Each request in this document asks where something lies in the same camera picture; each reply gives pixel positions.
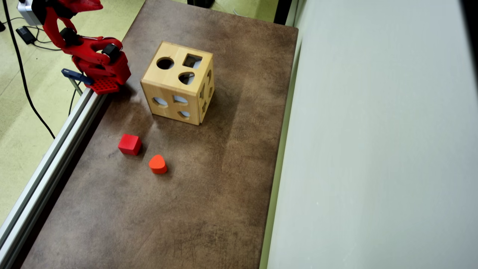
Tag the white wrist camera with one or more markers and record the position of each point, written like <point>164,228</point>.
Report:
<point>26,11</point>

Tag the blue table clamp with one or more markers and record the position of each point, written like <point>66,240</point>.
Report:
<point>76,76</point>

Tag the red robot arm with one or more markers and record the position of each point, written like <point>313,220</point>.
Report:
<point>89,56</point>

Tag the black object on floor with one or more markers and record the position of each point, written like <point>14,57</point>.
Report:
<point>201,3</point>

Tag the pale grey partition panel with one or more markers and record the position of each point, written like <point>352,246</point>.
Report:
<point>377,142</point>

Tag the orange rounded triangle block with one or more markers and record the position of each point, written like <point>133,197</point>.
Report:
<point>158,164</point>

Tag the red wooden cube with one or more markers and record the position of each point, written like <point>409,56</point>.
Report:
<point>129,144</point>

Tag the black power adapter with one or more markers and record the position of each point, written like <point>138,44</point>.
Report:
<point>25,34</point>

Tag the aluminium profile rail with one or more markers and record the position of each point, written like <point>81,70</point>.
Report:
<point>48,172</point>

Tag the wooden shape sorter box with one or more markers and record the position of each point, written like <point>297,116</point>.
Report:
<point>177,82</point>

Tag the dark vertical post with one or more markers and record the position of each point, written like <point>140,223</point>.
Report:
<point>282,11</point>

